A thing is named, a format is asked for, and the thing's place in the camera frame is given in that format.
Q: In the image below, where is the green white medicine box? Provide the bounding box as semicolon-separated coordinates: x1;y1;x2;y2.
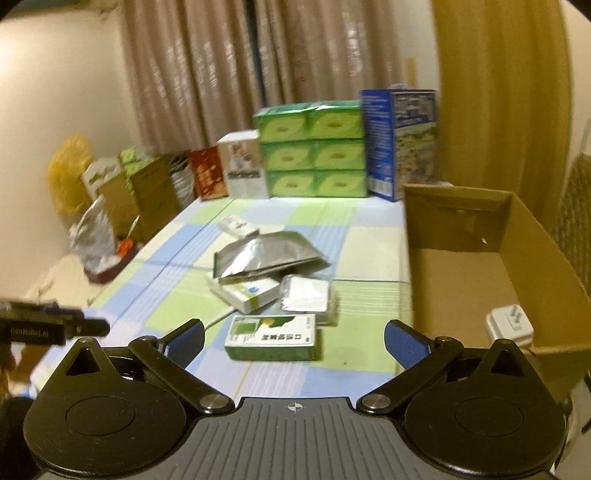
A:
224;314;318;362

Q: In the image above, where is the white adapter block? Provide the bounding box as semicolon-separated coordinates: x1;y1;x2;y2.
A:
486;304;534;347

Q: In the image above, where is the white mecobalamin tablet box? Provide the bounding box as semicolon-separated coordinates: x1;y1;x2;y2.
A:
205;273;280;314

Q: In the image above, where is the clear bag white pad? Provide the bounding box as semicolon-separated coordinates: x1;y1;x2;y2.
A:
279;275;339;326

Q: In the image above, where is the silver foil pouch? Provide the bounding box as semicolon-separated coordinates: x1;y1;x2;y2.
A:
212;231;329;283

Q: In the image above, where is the white ointment box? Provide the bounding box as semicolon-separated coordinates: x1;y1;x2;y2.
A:
217;215;259;240

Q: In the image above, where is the crumpled plastic bag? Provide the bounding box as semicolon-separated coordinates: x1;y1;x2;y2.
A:
69;195;118;273

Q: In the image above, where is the brown cardboard box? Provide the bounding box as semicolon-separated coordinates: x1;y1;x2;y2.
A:
404;185;590;401

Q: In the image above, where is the brown cardboard carton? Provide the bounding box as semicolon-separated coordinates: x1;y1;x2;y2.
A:
98;158;180;243

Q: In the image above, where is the yellow plastic bag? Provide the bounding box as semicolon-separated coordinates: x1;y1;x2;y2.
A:
47;135;94;223

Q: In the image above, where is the quilted chair cushion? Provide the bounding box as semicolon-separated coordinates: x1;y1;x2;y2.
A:
551;154;591;294

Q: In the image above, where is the white appliance box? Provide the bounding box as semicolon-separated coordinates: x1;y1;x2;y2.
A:
217;129;270;199

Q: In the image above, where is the blue milk carton box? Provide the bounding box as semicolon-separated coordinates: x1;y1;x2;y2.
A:
360;88;438;202

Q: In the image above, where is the green tissue pack stack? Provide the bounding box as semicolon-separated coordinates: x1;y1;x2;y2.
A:
252;100;368;198

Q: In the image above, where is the beige window curtain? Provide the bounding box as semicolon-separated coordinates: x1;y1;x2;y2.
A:
120;0;403;152

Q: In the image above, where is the mustard yellow curtain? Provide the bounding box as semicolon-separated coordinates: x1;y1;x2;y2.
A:
432;1;572;225

